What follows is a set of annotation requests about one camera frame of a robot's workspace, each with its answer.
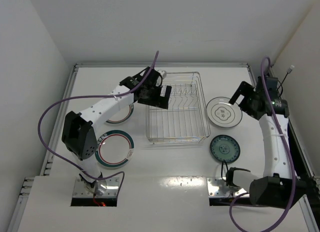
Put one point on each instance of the metal base plate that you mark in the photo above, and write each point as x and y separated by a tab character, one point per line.
217	188
110	189

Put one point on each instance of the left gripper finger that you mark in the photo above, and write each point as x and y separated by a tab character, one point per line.
155	78
155	96

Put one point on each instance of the black cable white plug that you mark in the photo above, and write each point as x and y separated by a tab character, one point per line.
280	87

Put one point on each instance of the wire dish rack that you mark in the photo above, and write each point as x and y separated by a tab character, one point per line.
185	121

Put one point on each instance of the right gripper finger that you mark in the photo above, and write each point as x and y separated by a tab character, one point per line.
235	96
247	91

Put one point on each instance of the blue floral plate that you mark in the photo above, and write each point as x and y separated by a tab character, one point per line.
225	148

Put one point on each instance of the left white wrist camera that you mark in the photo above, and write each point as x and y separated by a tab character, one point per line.
163	73

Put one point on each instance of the red green ringed plate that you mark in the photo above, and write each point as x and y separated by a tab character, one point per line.
115	149
122	116

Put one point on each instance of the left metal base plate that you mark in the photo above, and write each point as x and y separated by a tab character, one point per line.
110	189

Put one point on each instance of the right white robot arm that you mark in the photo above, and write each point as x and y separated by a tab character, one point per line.
276	188

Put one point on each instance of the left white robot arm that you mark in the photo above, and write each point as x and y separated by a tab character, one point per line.
79	129

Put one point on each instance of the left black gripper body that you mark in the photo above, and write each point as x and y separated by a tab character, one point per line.
155	100

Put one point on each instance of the white plate dark rim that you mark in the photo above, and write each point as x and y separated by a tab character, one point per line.
223	114

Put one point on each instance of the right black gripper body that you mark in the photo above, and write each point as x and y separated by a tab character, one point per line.
244	92

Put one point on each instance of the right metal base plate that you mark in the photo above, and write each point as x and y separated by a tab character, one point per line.
217	188

